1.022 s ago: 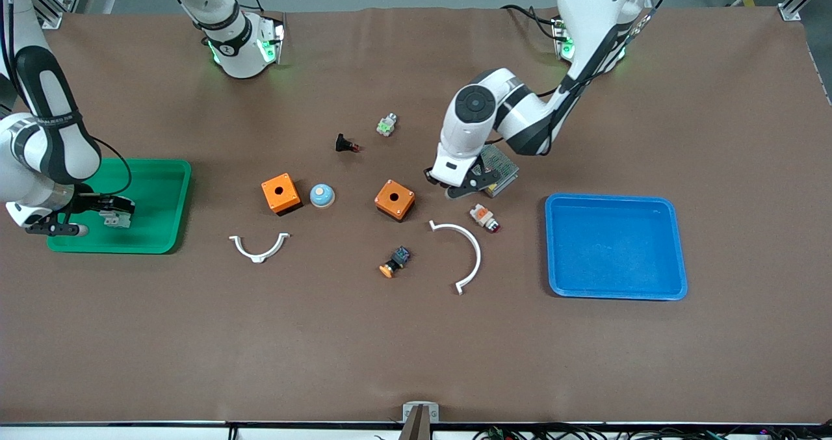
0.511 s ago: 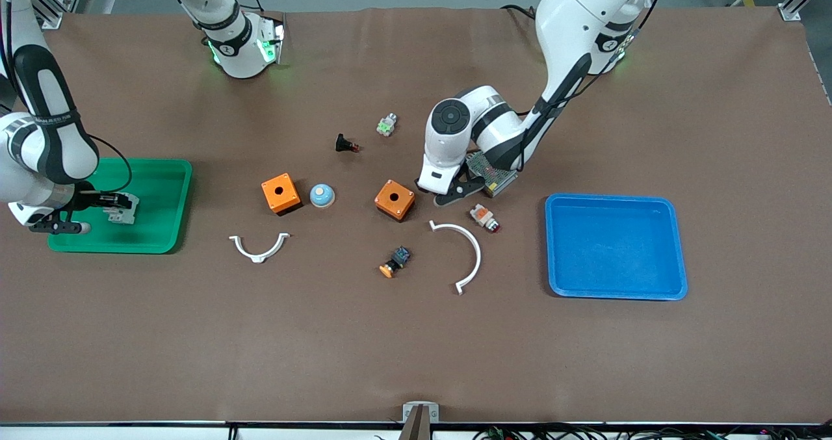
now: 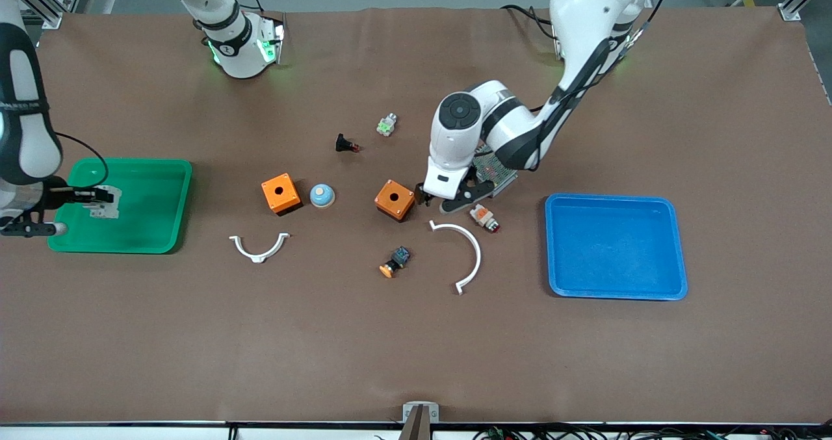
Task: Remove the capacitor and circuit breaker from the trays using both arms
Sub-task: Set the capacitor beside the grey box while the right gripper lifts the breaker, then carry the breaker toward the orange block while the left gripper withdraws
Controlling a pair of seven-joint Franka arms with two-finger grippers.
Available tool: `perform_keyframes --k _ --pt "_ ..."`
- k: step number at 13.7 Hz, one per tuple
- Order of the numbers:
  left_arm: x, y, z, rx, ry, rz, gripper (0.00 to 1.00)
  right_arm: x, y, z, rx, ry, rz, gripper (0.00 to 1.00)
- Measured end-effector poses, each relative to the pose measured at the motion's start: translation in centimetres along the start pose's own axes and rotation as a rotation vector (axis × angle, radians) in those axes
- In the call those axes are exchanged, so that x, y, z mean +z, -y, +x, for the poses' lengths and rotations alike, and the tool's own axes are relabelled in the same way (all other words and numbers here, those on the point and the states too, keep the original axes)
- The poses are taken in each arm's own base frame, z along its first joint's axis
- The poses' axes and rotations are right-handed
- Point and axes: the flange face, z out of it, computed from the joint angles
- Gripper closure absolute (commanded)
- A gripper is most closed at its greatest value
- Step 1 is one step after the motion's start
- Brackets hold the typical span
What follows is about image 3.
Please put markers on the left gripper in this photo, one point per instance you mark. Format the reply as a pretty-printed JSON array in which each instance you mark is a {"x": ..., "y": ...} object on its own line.
[{"x": 420, "y": 197}]

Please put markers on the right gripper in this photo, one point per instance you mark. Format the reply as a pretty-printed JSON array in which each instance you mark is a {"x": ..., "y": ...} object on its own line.
[{"x": 57, "y": 196}]

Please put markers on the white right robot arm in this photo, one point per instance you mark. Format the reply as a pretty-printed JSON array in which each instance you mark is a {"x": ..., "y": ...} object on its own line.
[{"x": 227, "y": 56}]

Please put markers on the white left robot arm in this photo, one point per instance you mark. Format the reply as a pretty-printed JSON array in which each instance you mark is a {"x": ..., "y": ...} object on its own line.
[{"x": 585, "y": 4}]

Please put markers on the red indicator orange white body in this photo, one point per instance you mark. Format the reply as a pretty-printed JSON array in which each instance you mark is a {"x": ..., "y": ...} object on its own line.
[{"x": 483, "y": 216}]

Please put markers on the orange button box black base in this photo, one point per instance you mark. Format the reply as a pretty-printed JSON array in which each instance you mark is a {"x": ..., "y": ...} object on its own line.
[
  {"x": 281, "y": 194},
  {"x": 394, "y": 199}
]

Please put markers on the metal mesh power supply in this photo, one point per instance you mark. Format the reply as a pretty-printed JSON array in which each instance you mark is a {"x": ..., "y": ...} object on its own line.
[{"x": 499, "y": 176}]

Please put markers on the large white pipe clamp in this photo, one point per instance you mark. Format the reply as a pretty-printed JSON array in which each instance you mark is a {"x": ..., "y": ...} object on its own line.
[{"x": 478, "y": 251}]

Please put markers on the green plastic tray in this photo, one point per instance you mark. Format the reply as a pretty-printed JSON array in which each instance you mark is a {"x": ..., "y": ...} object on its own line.
[{"x": 153, "y": 232}]

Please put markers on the yellow mushroom push button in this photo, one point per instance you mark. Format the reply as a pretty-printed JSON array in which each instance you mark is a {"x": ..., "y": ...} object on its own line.
[{"x": 394, "y": 262}]

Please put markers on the small green white indicator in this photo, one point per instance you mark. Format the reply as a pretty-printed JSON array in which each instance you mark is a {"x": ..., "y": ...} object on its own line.
[{"x": 387, "y": 125}]

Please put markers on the blue dome button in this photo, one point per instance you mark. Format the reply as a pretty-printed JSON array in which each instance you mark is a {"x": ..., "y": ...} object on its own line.
[{"x": 322, "y": 196}]

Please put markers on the blue plastic tray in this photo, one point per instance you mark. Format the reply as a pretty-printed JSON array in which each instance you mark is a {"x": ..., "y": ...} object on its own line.
[{"x": 611, "y": 251}]

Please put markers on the small white pipe clamp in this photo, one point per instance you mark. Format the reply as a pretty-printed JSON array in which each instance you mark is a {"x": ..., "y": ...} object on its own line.
[{"x": 259, "y": 257}]

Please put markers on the small black red switch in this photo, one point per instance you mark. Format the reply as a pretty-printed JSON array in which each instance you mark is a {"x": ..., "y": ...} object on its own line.
[{"x": 343, "y": 143}]

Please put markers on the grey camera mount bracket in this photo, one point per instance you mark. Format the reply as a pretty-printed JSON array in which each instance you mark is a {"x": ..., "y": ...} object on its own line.
[{"x": 420, "y": 414}]

